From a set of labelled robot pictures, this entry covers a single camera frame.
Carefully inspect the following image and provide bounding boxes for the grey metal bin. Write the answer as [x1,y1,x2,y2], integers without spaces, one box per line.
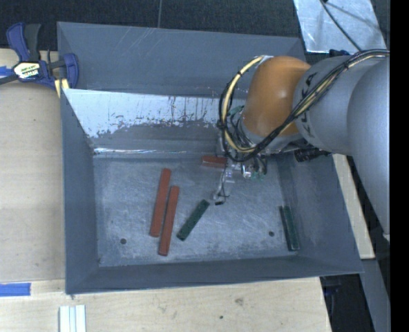
[56,21,365,295]

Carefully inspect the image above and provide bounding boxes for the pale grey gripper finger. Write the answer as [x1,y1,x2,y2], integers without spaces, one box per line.
[210,169,228,201]
[216,180,236,206]

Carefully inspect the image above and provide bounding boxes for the dark green flat block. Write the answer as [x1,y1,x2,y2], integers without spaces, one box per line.
[278,205,301,252]
[175,199,211,242]

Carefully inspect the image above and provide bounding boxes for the black cylinder on white bracket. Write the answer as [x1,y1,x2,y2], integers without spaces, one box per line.
[283,145,332,163]

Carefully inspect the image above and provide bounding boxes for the red-brown flat block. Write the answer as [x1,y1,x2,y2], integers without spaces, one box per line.
[158,185,181,257]
[201,155,228,169]
[149,167,173,239]

